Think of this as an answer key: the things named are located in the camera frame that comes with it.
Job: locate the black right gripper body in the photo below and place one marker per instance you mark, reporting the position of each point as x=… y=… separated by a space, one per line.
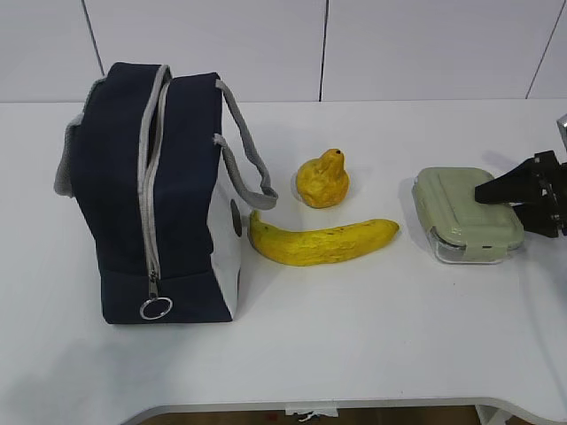
x=553 y=183

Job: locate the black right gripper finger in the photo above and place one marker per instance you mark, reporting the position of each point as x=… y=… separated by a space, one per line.
x=533 y=219
x=519 y=186

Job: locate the green lidded food container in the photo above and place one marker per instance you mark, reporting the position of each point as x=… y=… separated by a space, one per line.
x=459 y=229

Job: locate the yellow pear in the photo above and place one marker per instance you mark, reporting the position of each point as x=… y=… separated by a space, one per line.
x=323 y=182

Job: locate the yellow banana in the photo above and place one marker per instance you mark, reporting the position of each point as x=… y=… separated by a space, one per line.
x=321 y=246

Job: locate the navy blue lunch bag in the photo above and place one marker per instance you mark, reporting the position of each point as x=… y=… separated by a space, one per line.
x=160 y=166

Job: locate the white tape scrap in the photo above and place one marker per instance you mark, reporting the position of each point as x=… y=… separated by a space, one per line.
x=307 y=412

